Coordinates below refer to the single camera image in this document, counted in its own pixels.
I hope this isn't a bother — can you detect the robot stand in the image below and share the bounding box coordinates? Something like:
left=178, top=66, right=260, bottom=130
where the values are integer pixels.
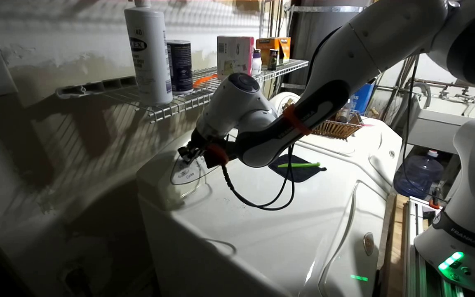
left=402, top=196, right=475, bottom=297

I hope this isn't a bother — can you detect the small white bottle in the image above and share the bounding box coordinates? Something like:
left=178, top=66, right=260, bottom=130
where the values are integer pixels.
left=252, top=49, right=263, bottom=76

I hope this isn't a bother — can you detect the orange box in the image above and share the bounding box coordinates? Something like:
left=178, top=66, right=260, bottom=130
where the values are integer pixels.
left=256, top=37, right=292, bottom=66

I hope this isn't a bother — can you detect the large white bottle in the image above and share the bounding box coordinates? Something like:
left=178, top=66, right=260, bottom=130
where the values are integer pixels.
left=124, top=0, right=174, bottom=106

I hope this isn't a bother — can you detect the white and pink box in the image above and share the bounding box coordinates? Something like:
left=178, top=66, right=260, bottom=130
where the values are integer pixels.
left=216, top=35, right=255, bottom=80

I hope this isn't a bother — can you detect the small dark bottle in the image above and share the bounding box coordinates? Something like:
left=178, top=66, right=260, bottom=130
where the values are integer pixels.
left=267, top=49, right=280, bottom=71

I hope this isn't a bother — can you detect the orange stick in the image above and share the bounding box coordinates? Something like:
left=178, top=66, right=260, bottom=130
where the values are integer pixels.
left=193, top=73, right=219, bottom=89

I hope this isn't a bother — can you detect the blue container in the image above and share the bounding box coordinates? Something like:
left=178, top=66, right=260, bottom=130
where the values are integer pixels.
left=350, top=82, right=376, bottom=116

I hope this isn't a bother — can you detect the white washing machine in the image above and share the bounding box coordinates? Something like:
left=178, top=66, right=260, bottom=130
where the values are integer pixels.
left=136, top=124, right=390, bottom=297

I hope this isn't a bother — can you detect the white utility sink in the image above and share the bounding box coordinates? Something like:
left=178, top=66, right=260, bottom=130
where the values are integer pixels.
left=406, top=82, right=475, bottom=154

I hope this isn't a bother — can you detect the metal tap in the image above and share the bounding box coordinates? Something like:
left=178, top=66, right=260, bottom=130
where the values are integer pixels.
left=412, top=78, right=475, bottom=108

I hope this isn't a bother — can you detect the white wire shelf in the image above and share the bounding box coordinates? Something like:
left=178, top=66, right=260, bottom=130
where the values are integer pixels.
left=55, top=59, right=309, bottom=124

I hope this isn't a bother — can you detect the blue water jug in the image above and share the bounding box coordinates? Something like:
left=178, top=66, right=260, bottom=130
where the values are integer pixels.
left=393, top=150, right=444, bottom=200

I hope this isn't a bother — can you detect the dark mat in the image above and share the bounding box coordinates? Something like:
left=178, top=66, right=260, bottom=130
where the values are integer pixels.
left=268, top=154, right=327, bottom=183

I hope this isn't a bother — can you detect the green pen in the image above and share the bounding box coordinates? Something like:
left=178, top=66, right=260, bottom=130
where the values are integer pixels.
left=277, top=162, right=321, bottom=169

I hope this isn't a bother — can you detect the wicker basket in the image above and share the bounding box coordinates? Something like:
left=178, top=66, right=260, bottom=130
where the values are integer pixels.
left=308, top=111, right=364, bottom=140

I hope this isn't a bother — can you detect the white laundry machine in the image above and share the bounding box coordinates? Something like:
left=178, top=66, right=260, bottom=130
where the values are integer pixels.
left=270, top=92, right=404, bottom=195

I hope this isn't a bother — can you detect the dark cylindrical can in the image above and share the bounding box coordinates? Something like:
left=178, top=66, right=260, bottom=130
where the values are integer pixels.
left=166, top=40, right=194, bottom=95

